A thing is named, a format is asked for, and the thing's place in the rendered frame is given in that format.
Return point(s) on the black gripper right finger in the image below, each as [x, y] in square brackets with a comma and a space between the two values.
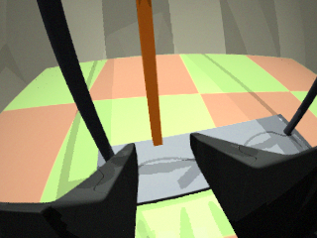
[262, 193]

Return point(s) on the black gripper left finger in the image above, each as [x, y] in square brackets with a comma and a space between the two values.
[102, 206]

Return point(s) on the orange bar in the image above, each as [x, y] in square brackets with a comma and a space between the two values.
[150, 65]

